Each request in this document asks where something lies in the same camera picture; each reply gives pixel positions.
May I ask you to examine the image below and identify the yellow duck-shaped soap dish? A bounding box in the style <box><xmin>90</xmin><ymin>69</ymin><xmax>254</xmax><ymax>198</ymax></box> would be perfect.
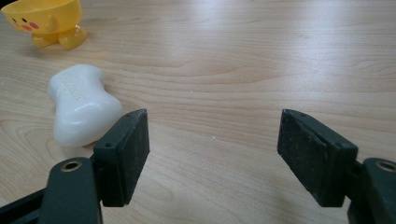
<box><xmin>0</xmin><ymin>0</ymin><xmax>89</xmax><ymax>51</ymax></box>

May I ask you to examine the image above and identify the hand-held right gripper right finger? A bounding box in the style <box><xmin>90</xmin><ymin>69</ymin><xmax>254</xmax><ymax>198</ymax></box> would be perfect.
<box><xmin>276</xmin><ymin>108</ymin><xmax>360</xmax><ymax>208</ymax></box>

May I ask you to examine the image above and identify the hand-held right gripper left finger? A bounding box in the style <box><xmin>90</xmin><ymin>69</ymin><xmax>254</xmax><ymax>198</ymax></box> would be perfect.
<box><xmin>92</xmin><ymin>108</ymin><xmax>150</xmax><ymax>208</ymax></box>

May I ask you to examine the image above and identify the white soap bar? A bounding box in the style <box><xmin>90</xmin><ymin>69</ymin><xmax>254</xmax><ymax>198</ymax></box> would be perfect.
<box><xmin>47</xmin><ymin>63</ymin><xmax>124</xmax><ymax>148</ymax></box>

